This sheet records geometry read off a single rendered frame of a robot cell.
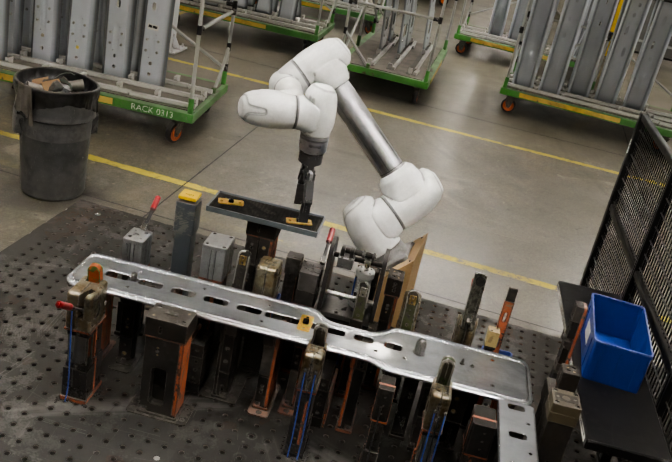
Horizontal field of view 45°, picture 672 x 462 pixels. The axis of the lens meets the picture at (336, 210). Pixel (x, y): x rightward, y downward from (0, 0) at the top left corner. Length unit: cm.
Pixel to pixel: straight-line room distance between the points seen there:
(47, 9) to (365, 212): 437
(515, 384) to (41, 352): 143
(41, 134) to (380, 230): 262
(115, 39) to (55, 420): 461
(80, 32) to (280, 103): 451
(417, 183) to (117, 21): 407
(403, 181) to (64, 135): 259
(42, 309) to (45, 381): 39
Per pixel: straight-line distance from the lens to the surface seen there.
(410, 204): 300
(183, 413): 247
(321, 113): 242
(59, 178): 516
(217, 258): 250
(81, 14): 675
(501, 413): 225
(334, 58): 297
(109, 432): 240
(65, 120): 498
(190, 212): 267
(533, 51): 910
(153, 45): 657
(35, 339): 275
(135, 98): 635
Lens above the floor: 227
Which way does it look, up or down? 24 degrees down
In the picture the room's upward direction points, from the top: 12 degrees clockwise
